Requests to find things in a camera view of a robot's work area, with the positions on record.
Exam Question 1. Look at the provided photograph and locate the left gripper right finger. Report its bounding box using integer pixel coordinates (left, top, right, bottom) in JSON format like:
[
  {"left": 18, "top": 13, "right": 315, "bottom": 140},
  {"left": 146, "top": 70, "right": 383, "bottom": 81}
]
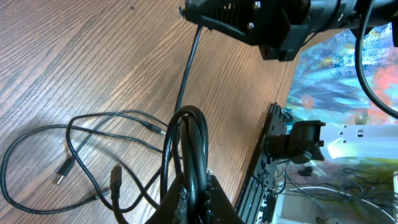
[{"left": 205, "top": 175, "right": 243, "bottom": 224}]

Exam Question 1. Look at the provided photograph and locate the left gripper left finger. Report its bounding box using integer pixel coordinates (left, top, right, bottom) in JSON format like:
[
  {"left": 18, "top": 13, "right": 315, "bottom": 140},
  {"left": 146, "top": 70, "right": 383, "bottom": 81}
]
[{"left": 146, "top": 174, "right": 188, "bottom": 224}]

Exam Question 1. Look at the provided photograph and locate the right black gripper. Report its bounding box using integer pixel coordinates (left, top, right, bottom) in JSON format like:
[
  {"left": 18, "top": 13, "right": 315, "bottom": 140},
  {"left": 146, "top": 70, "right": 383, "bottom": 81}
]
[{"left": 182, "top": 0, "right": 311, "bottom": 62}]

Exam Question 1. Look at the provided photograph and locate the thick black USB cable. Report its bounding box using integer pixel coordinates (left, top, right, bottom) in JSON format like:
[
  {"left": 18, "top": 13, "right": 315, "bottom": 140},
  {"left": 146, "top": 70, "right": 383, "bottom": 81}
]
[{"left": 109, "top": 24, "right": 210, "bottom": 224}]

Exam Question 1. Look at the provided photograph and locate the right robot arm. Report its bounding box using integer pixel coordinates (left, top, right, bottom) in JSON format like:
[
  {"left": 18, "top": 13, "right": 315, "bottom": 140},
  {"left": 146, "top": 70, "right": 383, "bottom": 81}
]
[{"left": 180, "top": 0, "right": 397, "bottom": 164}]

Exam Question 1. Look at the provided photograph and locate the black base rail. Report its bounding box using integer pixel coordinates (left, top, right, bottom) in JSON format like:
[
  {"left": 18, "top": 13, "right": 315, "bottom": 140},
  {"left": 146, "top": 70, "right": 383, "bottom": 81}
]
[{"left": 234, "top": 103, "right": 288, "bottom": 224}]

